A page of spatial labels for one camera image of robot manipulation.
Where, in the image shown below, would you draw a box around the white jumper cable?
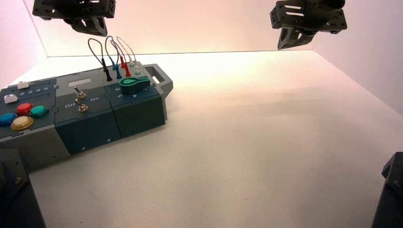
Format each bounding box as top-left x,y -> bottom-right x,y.
116,36 -> 142,76

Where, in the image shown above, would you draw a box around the red round push button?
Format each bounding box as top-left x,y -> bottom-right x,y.
16,102 -> 34,117

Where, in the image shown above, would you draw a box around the green round push button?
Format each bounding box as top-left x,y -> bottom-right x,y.
29,105 -> 50,120

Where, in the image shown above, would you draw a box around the black jumper cable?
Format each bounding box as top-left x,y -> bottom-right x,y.
87,38 -> 113,83

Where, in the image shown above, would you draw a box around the green black rotary knob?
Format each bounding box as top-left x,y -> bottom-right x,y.
118,76 -> 151,95

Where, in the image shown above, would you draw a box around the yellow round push button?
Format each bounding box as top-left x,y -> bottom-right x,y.
10,115 -> 35,131

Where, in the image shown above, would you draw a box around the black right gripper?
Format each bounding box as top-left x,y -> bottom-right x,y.
269,0 -> 348,51

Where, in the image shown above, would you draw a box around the blue jumper cable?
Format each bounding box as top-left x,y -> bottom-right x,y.
105,35 -> 123,80

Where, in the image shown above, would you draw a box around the red jumper cable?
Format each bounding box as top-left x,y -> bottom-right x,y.
110,40 -> 132,78

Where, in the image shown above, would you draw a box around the blue round push button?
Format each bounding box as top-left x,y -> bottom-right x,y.
0,113 -> 18,127

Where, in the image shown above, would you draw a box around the blue grey control panel box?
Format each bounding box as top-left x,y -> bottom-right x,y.
0,64 -> 174,172

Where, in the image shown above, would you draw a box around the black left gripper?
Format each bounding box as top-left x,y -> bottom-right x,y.
32,0 -> 116,38

